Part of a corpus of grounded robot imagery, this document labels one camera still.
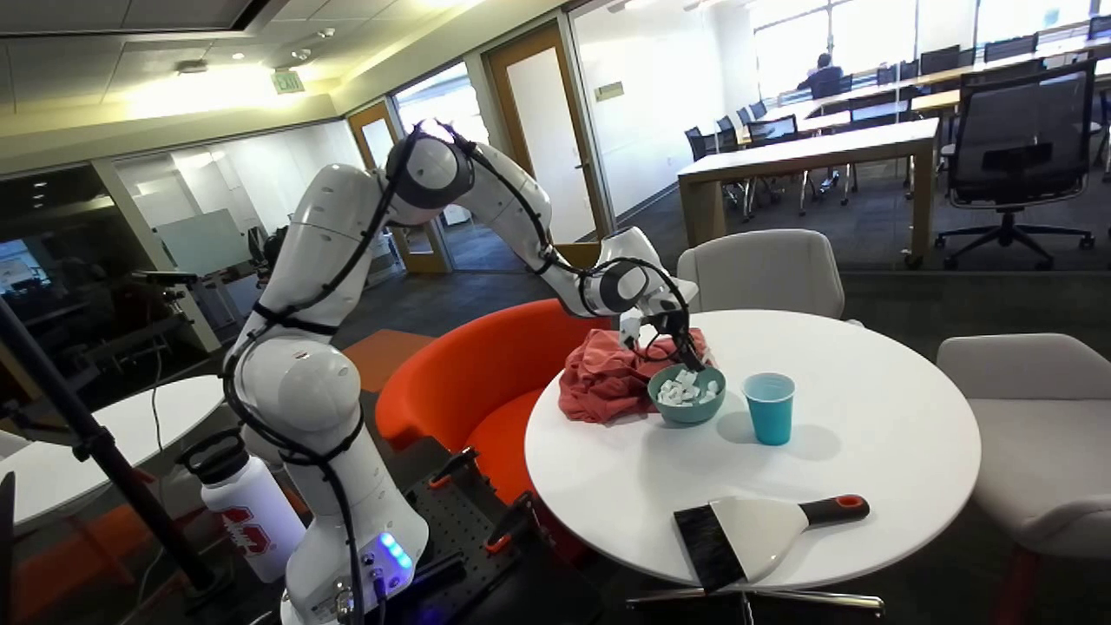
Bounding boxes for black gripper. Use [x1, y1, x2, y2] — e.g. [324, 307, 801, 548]
[620, 310, 706, 368]

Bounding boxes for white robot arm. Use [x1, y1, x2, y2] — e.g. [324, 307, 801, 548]
[221, 120, 706, 625]

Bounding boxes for teal bowl with white pieces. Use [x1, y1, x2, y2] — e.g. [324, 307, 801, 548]
[648, 365, 724, 426]

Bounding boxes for red crumpled cloth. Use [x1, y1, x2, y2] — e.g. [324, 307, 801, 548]
[558, 329, 677, 424]

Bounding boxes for white chair far side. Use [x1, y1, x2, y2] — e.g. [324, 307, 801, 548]
[677, 228, 842, 315]

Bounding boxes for blue plastic cup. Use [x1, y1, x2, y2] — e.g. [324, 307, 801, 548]
[744, 373, 795, 445]

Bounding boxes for long wooden desk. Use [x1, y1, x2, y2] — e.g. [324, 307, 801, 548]
[677, 117, 937, 266]

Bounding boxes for orange armchair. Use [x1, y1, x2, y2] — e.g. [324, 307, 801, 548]
[374, 298, 596, 502]

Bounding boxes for grey brush with black bristles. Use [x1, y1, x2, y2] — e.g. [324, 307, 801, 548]
[675, 492, 870, 590]

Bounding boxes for white chair beside table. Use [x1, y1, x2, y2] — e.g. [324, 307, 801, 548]
[937, 333, 1111, 560]

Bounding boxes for black office chair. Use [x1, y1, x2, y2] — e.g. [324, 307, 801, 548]
[935, 61, 1094, 272]

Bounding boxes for white bottle with red print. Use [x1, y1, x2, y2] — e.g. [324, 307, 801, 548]
[183, 434, 307, 583]

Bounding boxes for black tripod pole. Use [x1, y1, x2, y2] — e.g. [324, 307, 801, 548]
[0, 303, 221, 596]

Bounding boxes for small white side table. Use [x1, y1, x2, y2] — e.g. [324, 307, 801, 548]
[0, 376, 227, 528]

